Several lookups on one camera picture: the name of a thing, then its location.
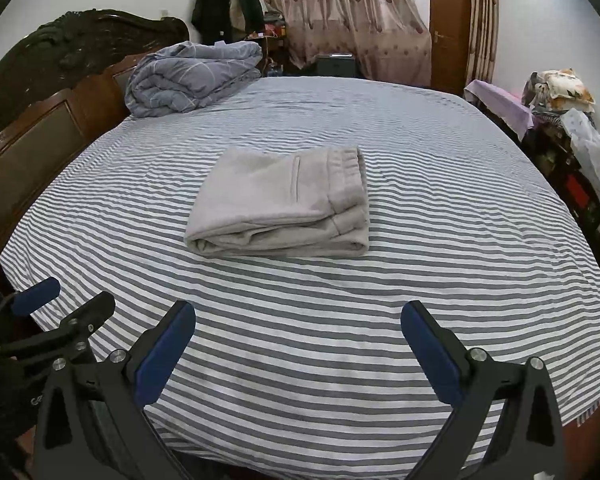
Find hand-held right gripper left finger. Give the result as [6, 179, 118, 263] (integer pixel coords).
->
[32, 300, 197, 480]

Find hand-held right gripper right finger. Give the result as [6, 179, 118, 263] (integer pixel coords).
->
[400, 300, 567, 480]

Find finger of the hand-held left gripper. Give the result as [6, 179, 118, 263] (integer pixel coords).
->
[0, 291, 117, 370]
[0, 276, 62, 334]

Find beige pants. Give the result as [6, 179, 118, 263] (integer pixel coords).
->
[184, 145, 371, 260]

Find grey white striped bed sheet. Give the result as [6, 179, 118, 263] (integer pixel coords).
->
[0, 76, 600, 471]

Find carved wooden headboard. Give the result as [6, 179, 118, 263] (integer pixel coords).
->
[0, 8, 191, 271]

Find red box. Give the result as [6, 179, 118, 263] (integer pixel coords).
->
[572, 175, 600, 217]

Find dark wooden cabinet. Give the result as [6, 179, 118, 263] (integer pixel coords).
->
[520, 110, 600, 281]

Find grey checked duvet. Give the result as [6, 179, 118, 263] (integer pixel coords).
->
[125, 40, 264, 120]

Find white patterned plastic bag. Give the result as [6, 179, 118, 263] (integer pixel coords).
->
[560, 107, 600, 221]

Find purple cloth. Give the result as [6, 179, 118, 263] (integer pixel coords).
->
[463, 79, 535, 141]

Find black storage box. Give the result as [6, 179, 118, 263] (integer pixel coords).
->
[316, 52, 357, 79]

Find cluttered side table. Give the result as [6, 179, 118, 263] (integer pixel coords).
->
[245, 10, 289, 77]

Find brown wooden door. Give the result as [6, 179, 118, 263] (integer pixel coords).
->
[428, 0, 472, 95]

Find black hanging coat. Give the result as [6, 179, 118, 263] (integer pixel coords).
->
[191, 0, 233, 46]

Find striped brown curtain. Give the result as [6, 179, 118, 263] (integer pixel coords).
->
[467, 0, 501, 86]

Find grey hanging coat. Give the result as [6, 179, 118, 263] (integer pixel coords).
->
[228, 0, 266, 36]

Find patterned beige curtain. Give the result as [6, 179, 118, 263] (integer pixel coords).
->
[247, 0, 433, 88]

